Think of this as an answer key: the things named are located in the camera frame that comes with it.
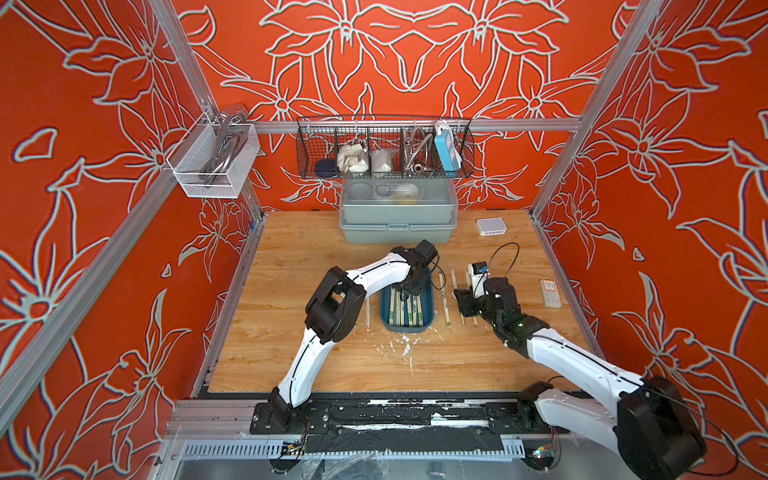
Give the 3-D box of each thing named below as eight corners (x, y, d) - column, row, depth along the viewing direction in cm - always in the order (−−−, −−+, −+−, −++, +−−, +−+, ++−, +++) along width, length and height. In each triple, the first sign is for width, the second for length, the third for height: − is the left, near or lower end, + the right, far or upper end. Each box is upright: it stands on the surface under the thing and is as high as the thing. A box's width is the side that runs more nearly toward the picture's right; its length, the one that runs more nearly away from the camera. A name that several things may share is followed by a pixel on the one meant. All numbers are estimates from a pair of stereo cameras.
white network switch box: (479, 235, 115) (480, 232, 113) (475, 221, 120) (476, 217, 118) (506, 235, 115) (508, 231, 113) (501, 220, 120) (502, 217, 118)
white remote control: (543, 307, 95) (546, 304, 93) (539, 281, 101) (542, 277, 99) (558, 309, 94) (562, 306, 93) (553, 283, 101) (556, 279, 99)
